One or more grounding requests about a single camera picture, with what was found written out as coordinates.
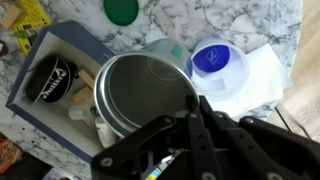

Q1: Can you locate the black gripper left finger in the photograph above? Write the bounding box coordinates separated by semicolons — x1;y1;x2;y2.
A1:
91;95;216;180

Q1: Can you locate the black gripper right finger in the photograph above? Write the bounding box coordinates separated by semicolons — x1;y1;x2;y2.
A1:
199;96;320;180

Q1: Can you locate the silver metal cup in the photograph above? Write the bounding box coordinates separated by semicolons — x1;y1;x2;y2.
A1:
93;37;201;139

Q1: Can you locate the translucent plastic cup blue base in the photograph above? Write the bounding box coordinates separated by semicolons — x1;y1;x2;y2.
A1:
189;37;250;101

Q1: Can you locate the navy blue open box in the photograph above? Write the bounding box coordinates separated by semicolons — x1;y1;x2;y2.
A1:
4;20;118;164

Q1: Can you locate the yellow flat box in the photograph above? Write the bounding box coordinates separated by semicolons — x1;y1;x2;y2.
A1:
11;0;53;58

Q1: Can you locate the white paper napkin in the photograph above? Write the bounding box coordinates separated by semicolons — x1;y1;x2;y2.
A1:
206;43;294;119

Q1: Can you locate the small white bottle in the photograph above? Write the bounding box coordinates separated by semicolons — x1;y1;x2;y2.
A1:
94;116;118;149

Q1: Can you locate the small wooden block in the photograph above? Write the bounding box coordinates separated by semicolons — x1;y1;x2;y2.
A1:
78;68;96;91
71;86;93;104

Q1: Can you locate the green round lid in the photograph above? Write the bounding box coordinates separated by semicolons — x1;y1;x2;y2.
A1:
103;0;140;27

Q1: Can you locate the black round pouch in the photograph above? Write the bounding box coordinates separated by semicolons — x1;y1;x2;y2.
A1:
25;54;80;104

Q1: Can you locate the red white snack packet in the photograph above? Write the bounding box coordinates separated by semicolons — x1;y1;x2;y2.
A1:
0;133;23;174

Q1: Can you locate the small glass jar with plant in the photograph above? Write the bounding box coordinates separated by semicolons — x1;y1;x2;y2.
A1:
0;29;33;58

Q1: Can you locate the light wooden block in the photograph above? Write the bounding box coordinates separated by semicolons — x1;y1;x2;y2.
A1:
0;3;26;31

